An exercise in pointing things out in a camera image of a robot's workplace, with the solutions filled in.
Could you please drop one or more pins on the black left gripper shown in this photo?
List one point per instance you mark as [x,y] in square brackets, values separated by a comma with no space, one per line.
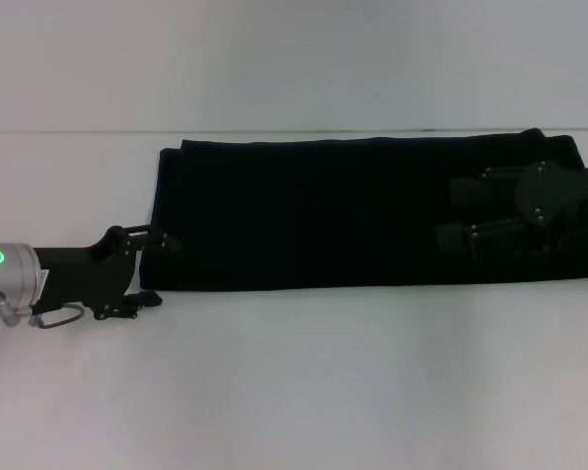
[83,276]

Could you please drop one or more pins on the black t-shirt with FREE print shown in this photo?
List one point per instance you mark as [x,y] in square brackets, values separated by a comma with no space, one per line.
[323,215]

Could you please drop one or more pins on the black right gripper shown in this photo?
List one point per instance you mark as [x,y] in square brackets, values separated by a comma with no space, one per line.
[568,196]

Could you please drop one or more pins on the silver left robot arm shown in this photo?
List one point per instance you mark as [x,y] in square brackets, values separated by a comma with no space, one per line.
[12,274]

